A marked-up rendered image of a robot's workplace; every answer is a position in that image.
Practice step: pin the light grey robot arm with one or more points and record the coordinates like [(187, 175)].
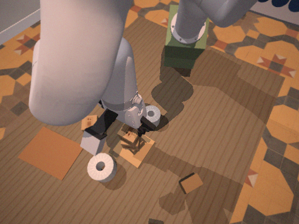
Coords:
[(78, 63)]

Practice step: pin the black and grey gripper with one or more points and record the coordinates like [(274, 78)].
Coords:
[(134, 116)]

